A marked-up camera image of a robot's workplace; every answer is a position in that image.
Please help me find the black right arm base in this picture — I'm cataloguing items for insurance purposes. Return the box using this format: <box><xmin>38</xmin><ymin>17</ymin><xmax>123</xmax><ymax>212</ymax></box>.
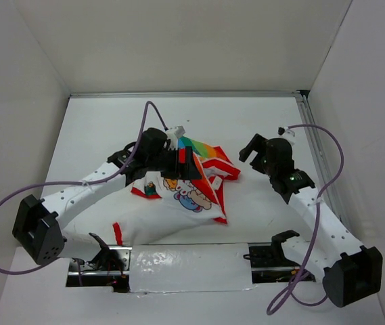
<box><xmin>243</xmin><ymin>230</ymin><xmax>300</xmax><ymax>284</ymax></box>

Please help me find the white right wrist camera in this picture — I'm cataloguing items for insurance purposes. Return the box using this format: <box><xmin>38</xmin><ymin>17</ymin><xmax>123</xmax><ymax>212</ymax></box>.
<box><xmin>277</xmin><ymin>127</ymin><xmax>296</xmax><ymax>145</ymax></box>

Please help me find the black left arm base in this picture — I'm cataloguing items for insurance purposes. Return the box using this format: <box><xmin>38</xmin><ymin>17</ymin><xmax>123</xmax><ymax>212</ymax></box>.
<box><xmin>66</xmin><ymin>233</ymin><xmax>132</xmax><ymax>293</ymax></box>

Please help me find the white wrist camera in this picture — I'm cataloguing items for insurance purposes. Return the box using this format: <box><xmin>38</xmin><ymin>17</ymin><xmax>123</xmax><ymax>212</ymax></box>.
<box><xmin>165</xmin><ymin>125</ymin><xmax>185</xmax><ymax>142</ymax></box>
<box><xmin>277</xmin><ymin>127</ymin><xmax>296</xmax><ymax>145</ymax></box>

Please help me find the rainbow white red kids jacket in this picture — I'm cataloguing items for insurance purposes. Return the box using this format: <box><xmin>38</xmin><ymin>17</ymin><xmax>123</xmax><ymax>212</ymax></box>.
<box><xmin>112</xmin><ymin>136</ymin><xmax>240</xmax><ymax>246</ymax></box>

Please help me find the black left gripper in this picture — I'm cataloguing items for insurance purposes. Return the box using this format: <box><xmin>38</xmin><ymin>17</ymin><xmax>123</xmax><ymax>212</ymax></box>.
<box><xmin>146</xmin><ymin>145</ymin><xmax>201</xmax><ymax>180</ymax></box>

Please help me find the silver taped front panel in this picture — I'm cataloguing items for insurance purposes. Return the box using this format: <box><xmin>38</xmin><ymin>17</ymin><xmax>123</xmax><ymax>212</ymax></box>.
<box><xmin>129</xmin><ymin>243</ymin><xmax>254</xmax><ymax>293</ymax></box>

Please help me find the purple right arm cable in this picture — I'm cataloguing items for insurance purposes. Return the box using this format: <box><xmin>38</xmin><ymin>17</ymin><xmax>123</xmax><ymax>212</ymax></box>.
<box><xmin>266</xmin><ymin>123</ymin><xmax>345</xmax><ymax>316</ymax></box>

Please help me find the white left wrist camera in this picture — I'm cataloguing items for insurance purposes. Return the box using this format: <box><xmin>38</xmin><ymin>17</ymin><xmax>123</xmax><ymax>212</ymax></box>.
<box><xmin>165</xmin><ymin>125</ymin><xmax>185</xmax><ymax>142</ymax></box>

